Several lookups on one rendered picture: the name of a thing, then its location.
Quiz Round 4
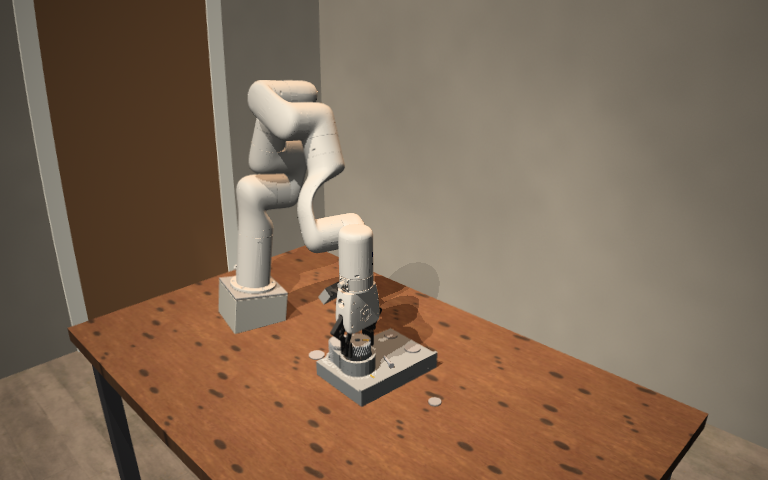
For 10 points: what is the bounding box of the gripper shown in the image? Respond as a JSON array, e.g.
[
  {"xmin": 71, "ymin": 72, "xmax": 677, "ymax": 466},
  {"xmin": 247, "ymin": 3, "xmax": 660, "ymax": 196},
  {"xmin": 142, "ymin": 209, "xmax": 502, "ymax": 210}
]
[{"xmin": 330, "ymin": 281, "xmax": 382, "ymax": 358}]

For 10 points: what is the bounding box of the white toothed gear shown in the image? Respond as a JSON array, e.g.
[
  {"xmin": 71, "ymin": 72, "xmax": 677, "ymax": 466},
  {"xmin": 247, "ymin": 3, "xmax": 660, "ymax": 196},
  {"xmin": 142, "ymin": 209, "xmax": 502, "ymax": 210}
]
[{"xmin": 350, "ymin": 333, "xmax": 371, "ymax": 357}]

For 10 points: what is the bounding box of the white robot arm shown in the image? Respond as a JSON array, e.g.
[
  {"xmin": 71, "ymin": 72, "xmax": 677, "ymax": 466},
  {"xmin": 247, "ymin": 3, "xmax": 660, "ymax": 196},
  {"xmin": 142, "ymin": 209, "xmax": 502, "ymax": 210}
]
[{"xmin": 230, "ymin": 80, "xmax": 373, "ymax": 305}]

